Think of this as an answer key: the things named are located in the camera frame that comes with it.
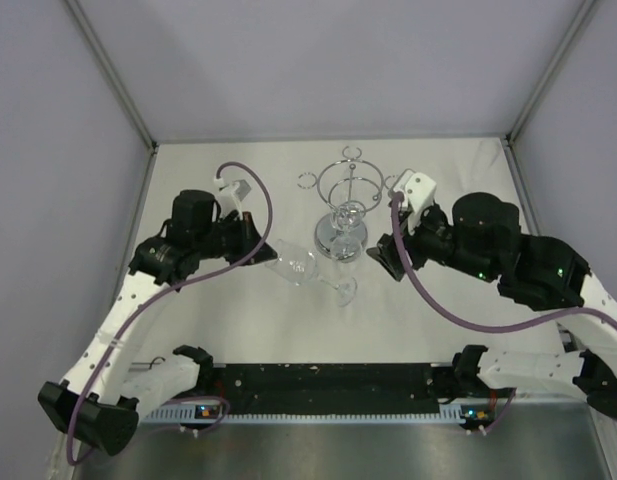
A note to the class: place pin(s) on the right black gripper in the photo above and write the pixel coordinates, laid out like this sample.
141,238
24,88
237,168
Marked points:
385,253

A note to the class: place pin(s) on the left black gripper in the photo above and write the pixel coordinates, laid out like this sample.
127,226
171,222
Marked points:
245,241

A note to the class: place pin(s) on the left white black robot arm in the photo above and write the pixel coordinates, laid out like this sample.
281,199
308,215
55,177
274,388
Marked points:
96,402

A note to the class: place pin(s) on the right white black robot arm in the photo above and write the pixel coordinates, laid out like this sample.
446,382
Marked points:
557,283

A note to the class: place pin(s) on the chrome wine glass rack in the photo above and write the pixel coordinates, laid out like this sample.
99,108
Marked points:
351,187

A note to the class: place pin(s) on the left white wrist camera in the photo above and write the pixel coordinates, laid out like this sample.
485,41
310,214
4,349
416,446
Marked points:
230,195

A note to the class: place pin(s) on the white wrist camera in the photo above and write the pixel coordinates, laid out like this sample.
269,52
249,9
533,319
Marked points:
230,195
418,193

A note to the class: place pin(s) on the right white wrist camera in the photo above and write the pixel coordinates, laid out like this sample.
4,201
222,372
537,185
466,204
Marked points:
418,193

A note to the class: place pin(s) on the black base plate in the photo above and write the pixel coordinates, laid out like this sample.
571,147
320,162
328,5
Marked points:
335,389

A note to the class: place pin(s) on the grey slotted cable duct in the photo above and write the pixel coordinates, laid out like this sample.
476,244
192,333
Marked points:
193,414

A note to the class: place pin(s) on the aluminium frame post right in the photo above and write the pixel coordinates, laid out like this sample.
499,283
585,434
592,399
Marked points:
576,27

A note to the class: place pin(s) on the aluminium frame post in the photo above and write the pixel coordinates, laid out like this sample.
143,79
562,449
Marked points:
576,27
109,72

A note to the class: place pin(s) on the aluminium frame post left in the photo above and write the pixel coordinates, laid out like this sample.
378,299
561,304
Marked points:
109,72

